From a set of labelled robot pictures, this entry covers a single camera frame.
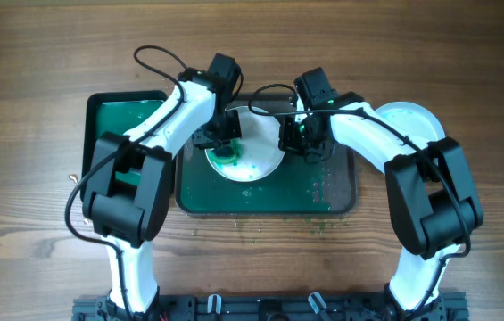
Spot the green yellow sponge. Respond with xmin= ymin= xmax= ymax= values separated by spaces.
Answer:
xmin=208 ymin=139 xmax=241 ymax=165

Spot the white plate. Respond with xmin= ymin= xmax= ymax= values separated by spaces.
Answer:
xmin=205 ymin=106 xmax=285 ymax=182
xmin=376 ymin=102 xmax=446 ymax=141

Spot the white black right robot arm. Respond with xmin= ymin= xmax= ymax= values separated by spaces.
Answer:
xmin=285 ymin=92 xmax=483 ymax=320

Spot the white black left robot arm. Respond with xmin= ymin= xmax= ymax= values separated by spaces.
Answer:
xmin=73 ymin=70 xmax=244 ymax=320

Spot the dark grey serving tray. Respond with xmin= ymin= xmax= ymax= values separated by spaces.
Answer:
xmin=174 ymin=92 xmax=359 ymax=217

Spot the black water tub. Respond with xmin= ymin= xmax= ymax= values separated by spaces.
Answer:
xmin=80 ymin=90 xmax=173 ymax=212

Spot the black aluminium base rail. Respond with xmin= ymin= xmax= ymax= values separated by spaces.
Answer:
xmin=71 ymin=292 xmax=470 ymax=321

